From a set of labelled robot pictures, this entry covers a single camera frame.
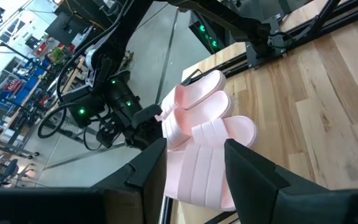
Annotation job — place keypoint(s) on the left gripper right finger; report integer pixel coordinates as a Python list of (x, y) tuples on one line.
[(253, 186)]

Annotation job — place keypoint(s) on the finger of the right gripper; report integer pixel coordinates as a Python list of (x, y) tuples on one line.
[(149, 135), (148, 114)]

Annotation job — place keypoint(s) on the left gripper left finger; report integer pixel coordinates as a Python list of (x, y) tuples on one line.
[(141, 186)]

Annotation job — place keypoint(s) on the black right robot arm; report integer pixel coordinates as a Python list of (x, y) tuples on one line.
[(228, 18)]

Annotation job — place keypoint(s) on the green leafy plant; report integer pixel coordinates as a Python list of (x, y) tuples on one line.
[(56, 55)]

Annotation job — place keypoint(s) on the blue storage bin rack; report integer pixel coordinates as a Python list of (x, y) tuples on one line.
[(26, 84)]

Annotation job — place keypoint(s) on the black computer monitor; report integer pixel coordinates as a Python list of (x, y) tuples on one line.
[(67, 29)]

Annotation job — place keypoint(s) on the dark office chair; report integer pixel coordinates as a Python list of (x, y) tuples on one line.
[(2, 172)]

